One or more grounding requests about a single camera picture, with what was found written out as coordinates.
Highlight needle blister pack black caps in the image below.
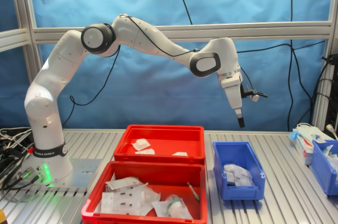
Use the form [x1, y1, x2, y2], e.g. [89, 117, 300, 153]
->
[101, 200, 146, 216]
[101, 191, 146, 201]

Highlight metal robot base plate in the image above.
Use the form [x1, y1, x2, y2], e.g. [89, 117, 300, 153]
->
[20, 158, 103, 193]

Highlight green tipped syringe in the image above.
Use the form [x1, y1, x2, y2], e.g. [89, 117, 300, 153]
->
[186, 181, 201, 203]

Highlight clear pouch with green part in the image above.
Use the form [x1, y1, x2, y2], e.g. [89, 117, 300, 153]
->
[152, 194, 193, 220]

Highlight red plastic crate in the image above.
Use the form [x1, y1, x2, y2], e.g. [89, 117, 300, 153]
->
[114, 124, 206, 166]
[81, 161, 208, 224]

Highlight light blue face masks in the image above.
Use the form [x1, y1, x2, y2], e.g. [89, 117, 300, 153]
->
[289, 123, 324, 143]

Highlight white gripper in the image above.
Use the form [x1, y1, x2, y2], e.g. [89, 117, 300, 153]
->
[218, 69, 246, 129]

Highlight aluminium profile frame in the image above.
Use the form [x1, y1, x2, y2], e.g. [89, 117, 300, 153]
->
[0, 0, 338, 135]

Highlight white printed mask box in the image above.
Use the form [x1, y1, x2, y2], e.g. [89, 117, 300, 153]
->
[292, 128, 315, 166]

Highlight blue plastic storage bin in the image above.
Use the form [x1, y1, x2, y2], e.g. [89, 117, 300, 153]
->
[212, 141, 266, 201]
[311, 139, 338, 196]

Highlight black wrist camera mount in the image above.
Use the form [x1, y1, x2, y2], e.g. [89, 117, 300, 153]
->
[241, 83, 268, 102]

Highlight clear plastic pouch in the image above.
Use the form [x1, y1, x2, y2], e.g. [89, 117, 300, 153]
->
[139, 185, 161, 210]

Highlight white packs in bin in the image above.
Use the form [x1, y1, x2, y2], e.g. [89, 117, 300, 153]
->
[320, 144, 338, 168]

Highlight long printed syringe pack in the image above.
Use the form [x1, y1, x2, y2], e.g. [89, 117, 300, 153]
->
[105, 177, 149, 190]

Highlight black cable bundle by rack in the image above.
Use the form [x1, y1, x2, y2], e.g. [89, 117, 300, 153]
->
[310, 54, 338, 129]

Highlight black sagging cable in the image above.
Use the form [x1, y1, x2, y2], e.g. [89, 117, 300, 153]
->
[236, 39, 327, 53]

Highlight tangled cables beside robot base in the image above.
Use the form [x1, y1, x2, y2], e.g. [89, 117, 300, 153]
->
[0, 127, 36, 192]

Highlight white gauze blister pack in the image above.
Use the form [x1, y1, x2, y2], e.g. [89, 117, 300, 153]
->
[131, 139, 151, 152]

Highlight black equipment rack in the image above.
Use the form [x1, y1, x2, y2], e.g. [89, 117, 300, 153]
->
[326, 64, 338, 131]

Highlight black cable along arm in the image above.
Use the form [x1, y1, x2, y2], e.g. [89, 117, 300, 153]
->
[62, 15, 256, 127]

